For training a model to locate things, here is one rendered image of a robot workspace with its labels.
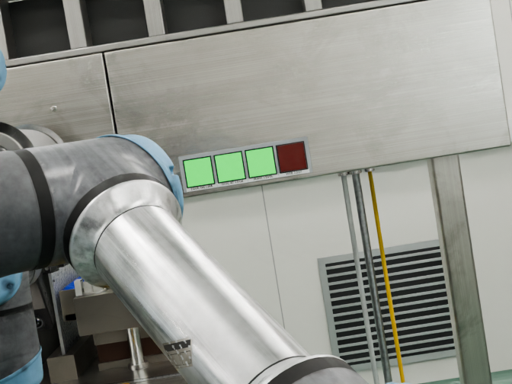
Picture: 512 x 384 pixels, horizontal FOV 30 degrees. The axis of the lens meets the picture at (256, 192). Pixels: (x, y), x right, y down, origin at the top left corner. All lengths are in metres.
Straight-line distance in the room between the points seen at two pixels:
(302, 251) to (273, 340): 3.48
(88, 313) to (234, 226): 2.70
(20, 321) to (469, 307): 1.09
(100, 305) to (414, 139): 0.70
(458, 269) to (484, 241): 2.25
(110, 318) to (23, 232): 0.65
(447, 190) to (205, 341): 1.34
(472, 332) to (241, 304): 1.36
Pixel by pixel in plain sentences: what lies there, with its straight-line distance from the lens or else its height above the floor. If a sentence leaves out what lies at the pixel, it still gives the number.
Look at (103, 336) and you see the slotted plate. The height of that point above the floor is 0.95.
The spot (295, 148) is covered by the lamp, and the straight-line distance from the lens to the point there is 1.83.
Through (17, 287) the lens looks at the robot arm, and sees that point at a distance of 1.25.
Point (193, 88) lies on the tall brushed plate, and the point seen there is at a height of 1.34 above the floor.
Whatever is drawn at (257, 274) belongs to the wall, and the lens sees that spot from 4.20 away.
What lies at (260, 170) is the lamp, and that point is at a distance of 1.83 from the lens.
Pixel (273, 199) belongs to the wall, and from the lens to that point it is 4.17.
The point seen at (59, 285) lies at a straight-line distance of 1.60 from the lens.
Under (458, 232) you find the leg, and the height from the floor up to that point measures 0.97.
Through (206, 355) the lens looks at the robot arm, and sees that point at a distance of 0.73.
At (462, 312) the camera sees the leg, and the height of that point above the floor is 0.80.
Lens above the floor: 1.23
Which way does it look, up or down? 3 degrees down
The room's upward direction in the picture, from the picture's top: 9 degrees counter-clockwise
